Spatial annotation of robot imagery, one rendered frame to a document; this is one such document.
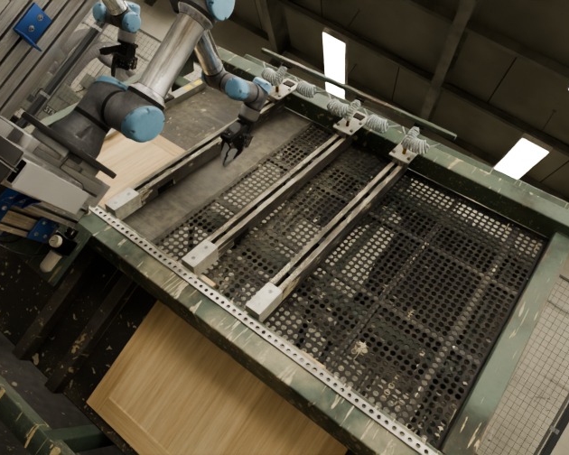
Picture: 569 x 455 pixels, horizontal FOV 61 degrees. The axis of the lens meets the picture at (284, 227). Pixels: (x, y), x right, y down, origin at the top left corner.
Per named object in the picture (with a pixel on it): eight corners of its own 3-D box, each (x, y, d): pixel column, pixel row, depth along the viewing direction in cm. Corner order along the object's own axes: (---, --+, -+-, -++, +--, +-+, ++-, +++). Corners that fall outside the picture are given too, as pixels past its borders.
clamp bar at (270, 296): (240, 312, 167) (240, 270, 149) (403, 152, 234) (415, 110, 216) (263, 329, 163) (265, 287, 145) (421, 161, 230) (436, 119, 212)
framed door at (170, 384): (88, 402, 188) (85, 402, 186) (172, 283, 195) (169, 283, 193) (268, 576, 155) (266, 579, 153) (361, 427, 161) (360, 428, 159)
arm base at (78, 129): (79, 147, 137) (99, 119, 138) (40, 121, 140) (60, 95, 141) (104, 165, 152) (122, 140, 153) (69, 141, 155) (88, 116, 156)
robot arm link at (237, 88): (214, 91, 175) (232, 96, 184) (237, 102, 170) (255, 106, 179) (221, 69, 172) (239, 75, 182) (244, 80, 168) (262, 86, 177)
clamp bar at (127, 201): (104, 213, 194) (90, 167, 176) (284, 95, 261) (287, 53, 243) (121, 225, 190) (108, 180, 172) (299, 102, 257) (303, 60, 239)
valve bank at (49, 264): (-53, 209, 183) (-14, 159, 186) (-22, 221, 196) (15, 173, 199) (24, 279, 164) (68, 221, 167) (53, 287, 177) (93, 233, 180)
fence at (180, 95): (42, 170, 209) (40, 162, 206) (199, 84, 262) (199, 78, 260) (50, 174, 207) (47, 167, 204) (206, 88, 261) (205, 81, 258)
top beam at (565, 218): (185, 58, 280) (184, 41, 273) (198, 51, 286) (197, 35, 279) (570, 249, 198) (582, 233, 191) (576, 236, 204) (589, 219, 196)
